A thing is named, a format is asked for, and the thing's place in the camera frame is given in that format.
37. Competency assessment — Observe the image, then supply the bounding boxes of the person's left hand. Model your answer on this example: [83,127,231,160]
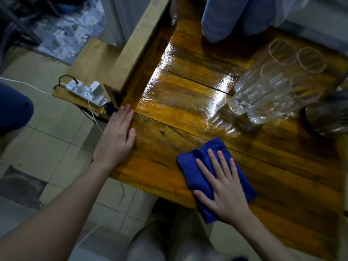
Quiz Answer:
[93,104,136,171]

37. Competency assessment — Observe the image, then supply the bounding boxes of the person's right hand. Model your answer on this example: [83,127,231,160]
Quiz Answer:
[193,149,253,226]

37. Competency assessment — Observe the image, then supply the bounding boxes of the blue cleaning cloth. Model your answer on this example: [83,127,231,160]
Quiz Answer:
[177,137,258,225]

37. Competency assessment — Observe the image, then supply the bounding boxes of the steel kettle black handle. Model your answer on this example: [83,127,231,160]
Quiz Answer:
[304,78,348,139]

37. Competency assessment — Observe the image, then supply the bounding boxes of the person's left forearm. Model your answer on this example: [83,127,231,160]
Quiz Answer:
[0,160,110,261]

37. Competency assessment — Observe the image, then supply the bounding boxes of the person's grey trousers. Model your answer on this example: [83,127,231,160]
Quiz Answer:
[126,199,219,261]

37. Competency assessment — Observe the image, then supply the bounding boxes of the dark phone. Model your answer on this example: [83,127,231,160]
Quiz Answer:
[103,101,119,116]

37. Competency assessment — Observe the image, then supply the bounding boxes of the glossy wooden table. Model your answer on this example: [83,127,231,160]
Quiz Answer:
[108,0,348,261]

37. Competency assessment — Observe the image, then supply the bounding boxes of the white charger plug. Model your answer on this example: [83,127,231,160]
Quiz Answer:
[88,80,105,97]

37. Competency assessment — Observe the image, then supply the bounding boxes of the white power strip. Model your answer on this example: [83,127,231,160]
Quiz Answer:
[66,79,108,107]

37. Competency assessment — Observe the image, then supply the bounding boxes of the low wooden bench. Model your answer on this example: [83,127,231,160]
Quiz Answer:
[51,38,123,115]

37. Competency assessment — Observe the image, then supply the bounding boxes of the floral floor mat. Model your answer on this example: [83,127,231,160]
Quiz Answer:
[32,0,108,66]

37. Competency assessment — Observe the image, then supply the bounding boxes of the white counter cart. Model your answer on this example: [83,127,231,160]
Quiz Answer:
[99,0,348,56]

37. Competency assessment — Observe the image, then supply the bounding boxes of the metal stove stand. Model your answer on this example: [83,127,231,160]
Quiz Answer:
[0,2,43,47]

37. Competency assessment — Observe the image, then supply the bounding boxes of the stack of blue bowls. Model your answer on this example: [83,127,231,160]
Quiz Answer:
[242,0,281,36]
[201,0,252,44]

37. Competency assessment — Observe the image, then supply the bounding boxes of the white charger cable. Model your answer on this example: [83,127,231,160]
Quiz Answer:
[87,100,104,134]

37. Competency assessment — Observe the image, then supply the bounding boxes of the black cable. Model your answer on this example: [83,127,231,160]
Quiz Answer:
[53,75,80,90]

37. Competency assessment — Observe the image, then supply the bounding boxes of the light wooden rail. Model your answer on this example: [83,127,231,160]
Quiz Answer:
[104,0,173,109]

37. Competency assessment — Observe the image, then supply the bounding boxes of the white power cord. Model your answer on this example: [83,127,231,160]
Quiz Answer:
[0,76,53,95]

